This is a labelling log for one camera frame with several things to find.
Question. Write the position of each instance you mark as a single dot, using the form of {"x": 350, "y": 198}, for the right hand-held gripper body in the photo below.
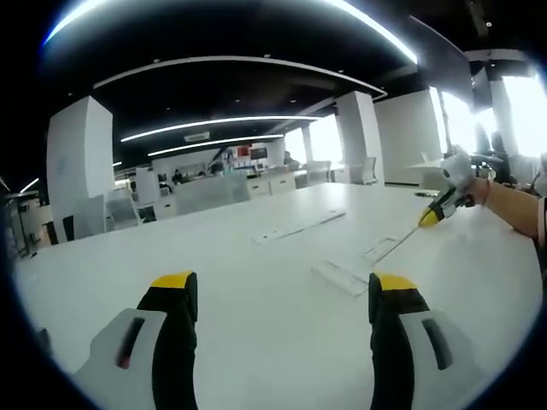
{"x": 459, "y": 168}

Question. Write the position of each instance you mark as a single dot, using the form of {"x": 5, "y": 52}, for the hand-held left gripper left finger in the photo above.
{"x": 132, "y": 341}

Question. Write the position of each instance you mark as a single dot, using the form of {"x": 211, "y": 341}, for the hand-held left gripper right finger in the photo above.
{"x": 406, "y": 341}

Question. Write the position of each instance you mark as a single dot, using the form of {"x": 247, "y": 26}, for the white socket holder cover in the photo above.
{"x": 380, "y": 248}

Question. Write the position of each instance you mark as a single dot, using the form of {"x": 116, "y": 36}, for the white socket holder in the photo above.
{"x": 342, "y": 279}

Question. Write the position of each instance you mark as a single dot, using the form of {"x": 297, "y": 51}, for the long white socket holder strip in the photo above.
{"x": 290, "y": 230}

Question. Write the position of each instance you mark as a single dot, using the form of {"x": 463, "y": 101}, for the person's right hand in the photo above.
{"x": 480, "y": 192}

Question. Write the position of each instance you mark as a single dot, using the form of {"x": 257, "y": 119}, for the dark flat object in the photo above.
{"x": 426, "y": 195}

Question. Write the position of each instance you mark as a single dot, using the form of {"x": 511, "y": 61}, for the white mesh office chair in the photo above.
{"x": 364, "y": 171}
{"x": 123, "y": 209}
{"x": 89, "y": 215}
{"x": 319, "y": 173}

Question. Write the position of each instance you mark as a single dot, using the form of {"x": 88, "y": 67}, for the large dark hanging panel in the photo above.
{"x": 448, "y": 72}

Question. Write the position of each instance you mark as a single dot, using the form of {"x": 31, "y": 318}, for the black office chair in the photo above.
{"x": 67, "y": 228}

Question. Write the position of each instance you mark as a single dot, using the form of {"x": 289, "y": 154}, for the long curved ceiling light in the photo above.
{"x": 393, "y": 36}

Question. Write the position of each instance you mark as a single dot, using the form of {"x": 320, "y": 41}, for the tall white cabinet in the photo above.
{"x": 147, "y": 184}

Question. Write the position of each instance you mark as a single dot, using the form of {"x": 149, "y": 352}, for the white drawer cabinets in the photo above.
{"x": 271, "y": 184}

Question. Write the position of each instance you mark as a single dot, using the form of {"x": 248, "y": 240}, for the grey mesh desk divider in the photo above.
{"x": 212, "y": 195}

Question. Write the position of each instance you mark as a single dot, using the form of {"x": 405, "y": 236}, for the ceiling air vent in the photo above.
{"x": 196, "y": 136}

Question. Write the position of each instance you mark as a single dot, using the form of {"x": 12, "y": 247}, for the ceiling light strip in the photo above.
{"x": 213, "y": 142}
{"x": 213, "y": 124}

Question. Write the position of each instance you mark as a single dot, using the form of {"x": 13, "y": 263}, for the dark wall screen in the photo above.
{"x": 258, "y": 153}

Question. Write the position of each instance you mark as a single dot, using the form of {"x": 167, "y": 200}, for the red wall sign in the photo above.
{"x": 243, "y": 152}

